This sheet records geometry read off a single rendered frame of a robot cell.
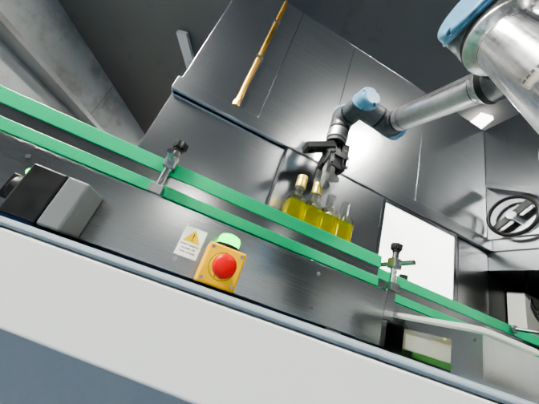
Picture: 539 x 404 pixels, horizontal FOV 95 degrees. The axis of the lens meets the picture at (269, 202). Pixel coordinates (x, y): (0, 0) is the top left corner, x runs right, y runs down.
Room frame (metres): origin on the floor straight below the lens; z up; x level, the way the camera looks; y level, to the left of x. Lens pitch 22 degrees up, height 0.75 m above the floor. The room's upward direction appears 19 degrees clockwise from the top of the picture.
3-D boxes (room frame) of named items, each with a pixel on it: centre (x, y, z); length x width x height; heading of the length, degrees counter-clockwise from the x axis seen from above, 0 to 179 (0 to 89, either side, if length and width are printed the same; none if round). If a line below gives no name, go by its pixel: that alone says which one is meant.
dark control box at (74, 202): (0.41, 0.32, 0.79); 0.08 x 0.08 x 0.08; 13
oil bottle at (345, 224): (0.74, -0.25, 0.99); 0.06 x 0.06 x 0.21; 12
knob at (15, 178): (0.40, 0.38, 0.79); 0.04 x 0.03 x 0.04; 13
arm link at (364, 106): (0.62, -0.20, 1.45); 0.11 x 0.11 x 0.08; 16
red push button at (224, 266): (0.43, 0.04, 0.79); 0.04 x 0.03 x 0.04; 103
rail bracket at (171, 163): (0.46, 0.22, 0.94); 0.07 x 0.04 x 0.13; 13
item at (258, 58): (0.77, 0.25, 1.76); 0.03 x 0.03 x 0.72; 13
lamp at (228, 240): (0.48, 0.05, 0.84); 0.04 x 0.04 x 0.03
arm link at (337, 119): (0.71, -0.16, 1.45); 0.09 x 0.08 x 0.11; 16
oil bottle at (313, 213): (0.71, -0.13, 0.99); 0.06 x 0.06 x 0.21; 13
